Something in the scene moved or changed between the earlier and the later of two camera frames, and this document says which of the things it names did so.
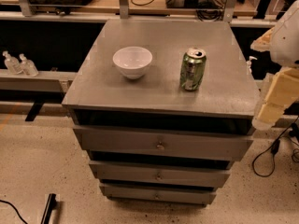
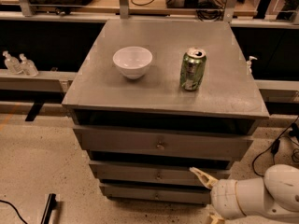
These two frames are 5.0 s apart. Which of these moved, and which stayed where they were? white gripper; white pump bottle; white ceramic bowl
Moved: white gripper
Stayed: white ceramic bowl; white pump bottle
